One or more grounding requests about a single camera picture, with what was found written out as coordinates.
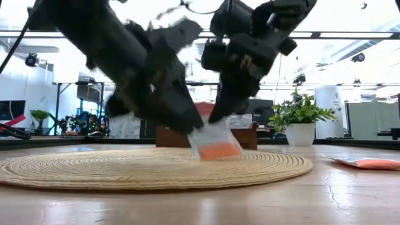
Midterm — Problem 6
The dark partition panel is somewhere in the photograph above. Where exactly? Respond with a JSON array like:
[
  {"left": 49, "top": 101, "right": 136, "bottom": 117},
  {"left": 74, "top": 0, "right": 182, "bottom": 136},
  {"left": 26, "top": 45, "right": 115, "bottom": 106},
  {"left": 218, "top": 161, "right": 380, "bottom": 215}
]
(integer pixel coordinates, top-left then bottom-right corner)
[{"left": 140, "top": 120, "right": 157, "bottom": 139}]

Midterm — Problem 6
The green plant in white pot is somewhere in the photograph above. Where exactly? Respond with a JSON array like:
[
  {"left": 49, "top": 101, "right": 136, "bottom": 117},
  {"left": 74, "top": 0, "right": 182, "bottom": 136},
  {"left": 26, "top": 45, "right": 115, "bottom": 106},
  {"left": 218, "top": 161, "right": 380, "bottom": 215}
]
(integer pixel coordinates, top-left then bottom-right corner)
[{"left": 267, "top": 88, "right": 337, "bottom": 147}]

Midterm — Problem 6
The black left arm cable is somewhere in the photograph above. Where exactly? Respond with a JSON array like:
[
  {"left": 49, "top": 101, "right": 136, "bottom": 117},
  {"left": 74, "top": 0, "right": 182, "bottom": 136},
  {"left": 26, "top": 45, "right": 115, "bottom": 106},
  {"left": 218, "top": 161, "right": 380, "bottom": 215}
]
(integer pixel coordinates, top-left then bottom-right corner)
[{"left": 0, "top": 21, "right": 29, "bottom": 75}]

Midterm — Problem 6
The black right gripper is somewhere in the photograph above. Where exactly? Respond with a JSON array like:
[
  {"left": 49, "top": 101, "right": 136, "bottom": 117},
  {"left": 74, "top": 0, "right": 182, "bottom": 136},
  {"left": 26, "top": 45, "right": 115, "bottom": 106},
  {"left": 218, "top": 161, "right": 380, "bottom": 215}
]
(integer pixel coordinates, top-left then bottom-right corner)
[{"left": 201, "top": 29, "right": 298, "bottom": 124}]

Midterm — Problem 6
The pale green partition panel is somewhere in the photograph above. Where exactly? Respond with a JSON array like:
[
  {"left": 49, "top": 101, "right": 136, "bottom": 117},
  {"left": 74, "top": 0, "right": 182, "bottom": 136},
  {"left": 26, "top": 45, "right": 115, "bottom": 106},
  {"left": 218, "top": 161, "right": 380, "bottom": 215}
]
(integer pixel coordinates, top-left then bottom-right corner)
[{"left": 347, "top": 102, "right": 400, "bottom": 141}]

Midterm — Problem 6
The black computer monitor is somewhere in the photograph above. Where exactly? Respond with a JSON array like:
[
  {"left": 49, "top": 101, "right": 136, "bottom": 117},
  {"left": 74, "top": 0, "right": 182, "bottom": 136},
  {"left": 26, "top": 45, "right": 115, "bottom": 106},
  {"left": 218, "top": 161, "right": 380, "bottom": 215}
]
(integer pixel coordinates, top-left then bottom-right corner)
[
  {"left": 246, "top": 99, "right": 274, "bottom": 124},
  {"left": 0, "top": 99, "right": 26, "bottom": 122}
]

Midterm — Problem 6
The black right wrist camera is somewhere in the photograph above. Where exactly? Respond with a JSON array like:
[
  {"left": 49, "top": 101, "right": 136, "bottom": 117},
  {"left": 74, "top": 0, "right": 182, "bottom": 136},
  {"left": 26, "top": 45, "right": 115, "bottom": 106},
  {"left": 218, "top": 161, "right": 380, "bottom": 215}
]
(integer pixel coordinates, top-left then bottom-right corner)
[{"left": 209, "top": 0, "right": 254, "bottom": 37}]

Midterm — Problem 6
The round woven straw placemat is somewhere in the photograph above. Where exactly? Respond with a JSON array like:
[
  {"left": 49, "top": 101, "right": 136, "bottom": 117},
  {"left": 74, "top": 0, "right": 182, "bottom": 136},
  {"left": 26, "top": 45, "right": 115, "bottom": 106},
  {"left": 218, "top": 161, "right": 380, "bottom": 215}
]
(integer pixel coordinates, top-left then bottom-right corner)
[{"left": 0, "top": 147, "right": 314, "bottom": 191}]

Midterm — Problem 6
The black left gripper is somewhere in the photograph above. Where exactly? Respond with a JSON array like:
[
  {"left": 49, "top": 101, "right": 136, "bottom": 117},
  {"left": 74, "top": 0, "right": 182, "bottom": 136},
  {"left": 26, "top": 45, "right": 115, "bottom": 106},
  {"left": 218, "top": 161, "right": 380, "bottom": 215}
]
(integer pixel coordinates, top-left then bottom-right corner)
[{"left": 105, "top": 17, "right": 204, "bottom": 136}]

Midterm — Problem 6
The black background robot rig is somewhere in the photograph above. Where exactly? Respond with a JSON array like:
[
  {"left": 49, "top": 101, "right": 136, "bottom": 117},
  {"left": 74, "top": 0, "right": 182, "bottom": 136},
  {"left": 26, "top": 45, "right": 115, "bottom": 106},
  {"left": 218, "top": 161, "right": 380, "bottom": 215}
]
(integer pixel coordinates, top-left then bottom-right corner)
[{"left": 49, "top": 111, "right": 111, "bottom": 138}]

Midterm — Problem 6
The small background potted plant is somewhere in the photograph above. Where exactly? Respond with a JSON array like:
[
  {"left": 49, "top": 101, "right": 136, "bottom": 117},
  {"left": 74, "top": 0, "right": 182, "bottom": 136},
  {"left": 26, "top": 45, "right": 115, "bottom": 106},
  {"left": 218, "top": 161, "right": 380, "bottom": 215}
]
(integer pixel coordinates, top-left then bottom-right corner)
[{"left": 30, "top": 109, "right": 51, "bottom": 136}]

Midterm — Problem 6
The white room pillar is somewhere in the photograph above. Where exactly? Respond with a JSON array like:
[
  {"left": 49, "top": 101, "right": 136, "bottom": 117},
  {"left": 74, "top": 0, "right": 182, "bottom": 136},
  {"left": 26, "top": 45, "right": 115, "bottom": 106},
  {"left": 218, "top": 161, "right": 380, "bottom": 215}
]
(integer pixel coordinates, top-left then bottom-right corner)
[{"left": 314, "top": 86, "right": 344, "bottom": 139}]

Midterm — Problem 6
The orange partition panel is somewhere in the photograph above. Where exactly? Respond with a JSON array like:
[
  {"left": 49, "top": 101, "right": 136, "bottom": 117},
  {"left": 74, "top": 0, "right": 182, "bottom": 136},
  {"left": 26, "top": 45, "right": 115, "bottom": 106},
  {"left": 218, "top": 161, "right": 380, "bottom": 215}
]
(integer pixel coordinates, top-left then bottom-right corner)
[{"left": 193, "top": 102, "right": 217, "bottom": 119}]

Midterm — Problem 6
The grey patterned partition panel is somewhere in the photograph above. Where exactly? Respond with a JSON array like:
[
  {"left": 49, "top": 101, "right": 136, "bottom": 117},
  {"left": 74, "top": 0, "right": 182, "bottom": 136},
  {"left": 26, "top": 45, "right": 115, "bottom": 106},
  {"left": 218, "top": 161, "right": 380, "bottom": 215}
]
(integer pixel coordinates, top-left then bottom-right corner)
[{"left": 108, "top": 112, "right": 142, "bottom": 139}]

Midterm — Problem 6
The black office desk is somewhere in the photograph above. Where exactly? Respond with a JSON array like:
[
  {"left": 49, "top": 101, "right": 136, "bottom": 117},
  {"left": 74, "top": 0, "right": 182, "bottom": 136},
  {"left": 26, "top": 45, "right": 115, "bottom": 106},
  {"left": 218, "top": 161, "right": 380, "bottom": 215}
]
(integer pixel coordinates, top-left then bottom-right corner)
[{"left": 374, "top": 127, "right": 400, "bottom": 141}]

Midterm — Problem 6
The black metal table frame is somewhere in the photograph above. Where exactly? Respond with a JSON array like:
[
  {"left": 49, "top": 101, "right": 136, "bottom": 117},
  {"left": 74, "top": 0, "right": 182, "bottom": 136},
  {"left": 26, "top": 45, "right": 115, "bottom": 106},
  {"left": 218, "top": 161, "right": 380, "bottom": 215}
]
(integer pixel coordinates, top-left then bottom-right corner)
[{"left": 0, "top": 136, "right": 400, "bottom": 151}]

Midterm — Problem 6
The brown wooden organizer box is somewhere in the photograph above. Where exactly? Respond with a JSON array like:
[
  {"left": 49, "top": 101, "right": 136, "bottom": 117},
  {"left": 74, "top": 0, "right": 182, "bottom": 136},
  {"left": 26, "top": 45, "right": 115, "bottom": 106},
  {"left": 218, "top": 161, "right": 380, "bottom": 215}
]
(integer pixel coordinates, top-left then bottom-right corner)
[{"left": 155, "top": 124, "right": 258, "bottom": 149}]

